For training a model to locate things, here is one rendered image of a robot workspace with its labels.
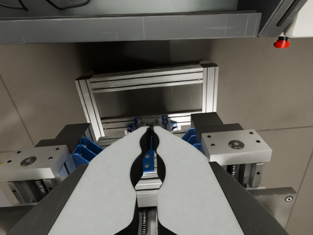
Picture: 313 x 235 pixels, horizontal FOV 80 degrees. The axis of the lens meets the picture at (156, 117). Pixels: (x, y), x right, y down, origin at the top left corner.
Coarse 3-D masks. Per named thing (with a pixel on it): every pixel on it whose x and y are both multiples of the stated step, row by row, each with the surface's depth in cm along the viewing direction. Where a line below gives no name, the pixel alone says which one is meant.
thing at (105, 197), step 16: (144, 128) 12; (112, 144) 10; (128, 144) 10; (144, 144) 11; (96, 160) 9; (112, 160) 9; (128, 160) 9; (96, 176) 8; (112, 176) 8; (128, 176) 8; (80, 192) 7; (96, 192) 7; (112, 192) 7; (128, 192) 7; (64, 208) 7; (80, 208) 7; (96, 208) 7; (112, 208) 7; (128, 208) 7; (64, 224) 6; (80, 224) 6; (96, 224) 6; (112, 224) 6; (128, 224) 6
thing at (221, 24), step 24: (0, 24) 33; (24, 24) 33; (48, 24) 33; (72, 24) 33; (96, 24) 33; (120, 24) 33; (144, 24) 33; (168, 24) 33; (192, 24) 33; (216, 24) 33; (240, 24) 33
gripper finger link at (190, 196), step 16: (160, 128) 12; (160, 144) 10; (176, 144) 10; (160, 160) 9; (176, 160) 9; (192, 160) 9; (208, 160) 9; (160, 176) 10; (176, 176) 8; (192, 176) 8; (208, 176) 8; (160, 192) 7; (176, 192) 7; (192, 192) 7; (208, 192) 7; (160, 208) 7; (176, 208) 7; (192, 208) 7; (208, 208) 7; (224, 208) 7; (160, 224) 6; (176, 224) 6; (192, 224) 6; (208, 224) 6; (224, 224) 6
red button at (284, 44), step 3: (279, 36) 48; (282, 36) 47; (285, 36) 47; (279, 39) 48; (282, 39) 47; (285, 39) 47; (276, 42) 48; (279, 42) 47; (282, 42) 47; (285, 42) 47; (288, 42) 47; (273, 45) 49; (276, 45) 48; (279, 45) 48; (282, 45) 47; (285, 45) 47; (288, 45) 47
